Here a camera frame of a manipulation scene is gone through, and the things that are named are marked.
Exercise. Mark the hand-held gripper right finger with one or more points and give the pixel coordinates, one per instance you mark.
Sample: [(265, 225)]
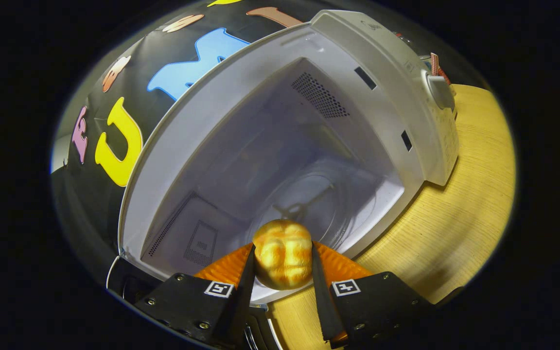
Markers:
[(382, 304)]

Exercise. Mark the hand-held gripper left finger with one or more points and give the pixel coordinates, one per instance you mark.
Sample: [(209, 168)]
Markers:
[(187, 301)]

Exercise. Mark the golden bread bun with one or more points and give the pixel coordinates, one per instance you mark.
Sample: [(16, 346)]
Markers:
[(282, 255)]

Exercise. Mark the white microwave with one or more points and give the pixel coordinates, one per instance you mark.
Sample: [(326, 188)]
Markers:
[(382, 97)]

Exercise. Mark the red white striped straw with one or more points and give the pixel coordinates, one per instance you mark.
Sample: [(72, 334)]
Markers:
[(438, 68)]

